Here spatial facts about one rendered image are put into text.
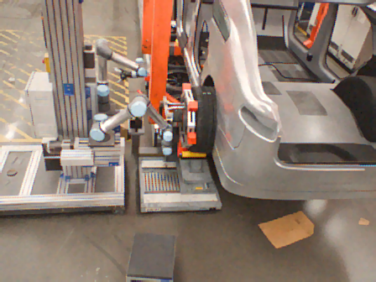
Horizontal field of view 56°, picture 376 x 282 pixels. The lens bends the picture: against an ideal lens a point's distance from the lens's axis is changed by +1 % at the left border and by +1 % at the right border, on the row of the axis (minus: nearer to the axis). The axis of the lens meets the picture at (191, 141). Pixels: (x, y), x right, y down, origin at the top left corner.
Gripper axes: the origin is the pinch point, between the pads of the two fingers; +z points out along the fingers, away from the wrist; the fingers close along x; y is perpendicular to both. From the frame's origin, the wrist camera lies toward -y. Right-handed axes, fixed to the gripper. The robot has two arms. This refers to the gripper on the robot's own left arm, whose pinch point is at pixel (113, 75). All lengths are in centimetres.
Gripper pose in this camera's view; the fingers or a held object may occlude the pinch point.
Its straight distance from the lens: 372.6
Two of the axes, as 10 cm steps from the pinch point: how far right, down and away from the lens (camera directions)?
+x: 0.9, 8.6, 5.0
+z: -9.9, 0.6, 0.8
